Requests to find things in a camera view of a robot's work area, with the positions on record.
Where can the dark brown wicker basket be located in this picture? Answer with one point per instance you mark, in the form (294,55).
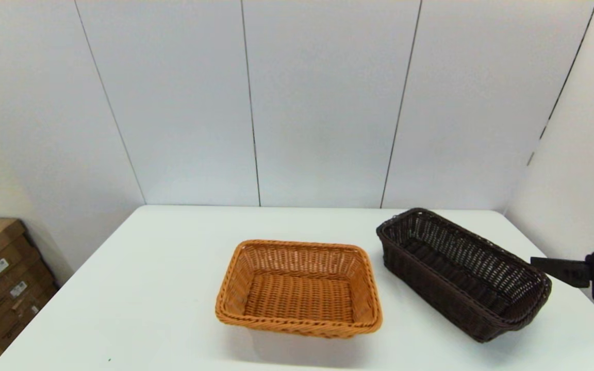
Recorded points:
(457,273)

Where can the orange wicker basket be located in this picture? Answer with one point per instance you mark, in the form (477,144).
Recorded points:
(299,293)

